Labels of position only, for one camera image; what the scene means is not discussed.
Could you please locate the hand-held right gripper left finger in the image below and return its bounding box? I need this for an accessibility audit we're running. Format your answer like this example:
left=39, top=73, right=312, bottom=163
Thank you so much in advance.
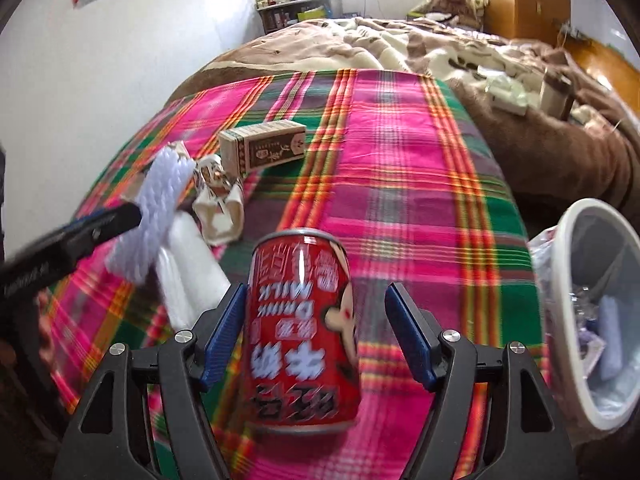
left=60, top=282, right=248, bottom=480

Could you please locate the small cream cardboard box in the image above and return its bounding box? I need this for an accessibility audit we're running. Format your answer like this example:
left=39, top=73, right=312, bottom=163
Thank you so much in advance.
left=218, top=120, right=307, bottom=177

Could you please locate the white trash bin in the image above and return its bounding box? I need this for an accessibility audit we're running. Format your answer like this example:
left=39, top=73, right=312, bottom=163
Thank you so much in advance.
left=527, top=198, right=640, bottom=433

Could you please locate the dark storage shelf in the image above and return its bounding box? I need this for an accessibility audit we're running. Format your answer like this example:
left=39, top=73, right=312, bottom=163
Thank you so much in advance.
left=256, top=0, right=343, bottom=36

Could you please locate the brown thermos cup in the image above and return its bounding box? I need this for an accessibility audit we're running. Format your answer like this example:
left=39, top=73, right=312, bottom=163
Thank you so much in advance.
left=537, top=65, right=576, bottom=121

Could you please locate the white tissue box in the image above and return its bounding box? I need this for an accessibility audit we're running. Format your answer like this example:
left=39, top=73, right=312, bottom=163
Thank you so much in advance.
left=484, top=72, right=531, bottom=116

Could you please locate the pink green plaid cloth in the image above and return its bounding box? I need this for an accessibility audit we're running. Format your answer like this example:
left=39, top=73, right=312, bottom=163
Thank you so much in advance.
left=37, top=67, right=556, bottom=480

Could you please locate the brown teddy bear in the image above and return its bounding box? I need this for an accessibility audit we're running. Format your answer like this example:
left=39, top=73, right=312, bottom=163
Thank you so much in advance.
left=432, top=0, right=488, bottom=26

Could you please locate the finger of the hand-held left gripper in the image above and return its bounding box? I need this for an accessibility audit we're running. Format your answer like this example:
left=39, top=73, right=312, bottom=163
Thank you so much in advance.
left=65, top=202, right=143, bottom=256

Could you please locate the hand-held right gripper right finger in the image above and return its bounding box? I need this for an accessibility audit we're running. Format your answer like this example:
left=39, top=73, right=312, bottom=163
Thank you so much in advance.
left=384, top=281, right=576, bottom=480

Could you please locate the wooden headboard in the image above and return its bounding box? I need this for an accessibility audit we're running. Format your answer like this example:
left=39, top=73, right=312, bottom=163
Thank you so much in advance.
left=565, top=35, right=640, bottom=111

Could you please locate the red drink can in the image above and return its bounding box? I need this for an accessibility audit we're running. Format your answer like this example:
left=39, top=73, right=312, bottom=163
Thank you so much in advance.
left=239, top=228, right=362, bottom=435

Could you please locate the wooden wardrobe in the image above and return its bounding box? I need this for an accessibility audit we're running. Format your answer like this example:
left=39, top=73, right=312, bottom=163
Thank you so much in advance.
left=482, top=0, right=573, bottom=43

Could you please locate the white plastic tray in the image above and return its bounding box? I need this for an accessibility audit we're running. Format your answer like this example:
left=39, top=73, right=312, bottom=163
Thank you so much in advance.
left=152, top=210, right=231, bottom=328

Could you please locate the brown cream bed blanket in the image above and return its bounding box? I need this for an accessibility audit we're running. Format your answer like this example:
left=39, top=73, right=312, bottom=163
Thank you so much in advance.
left=167, top=16, right=640, bottom=216

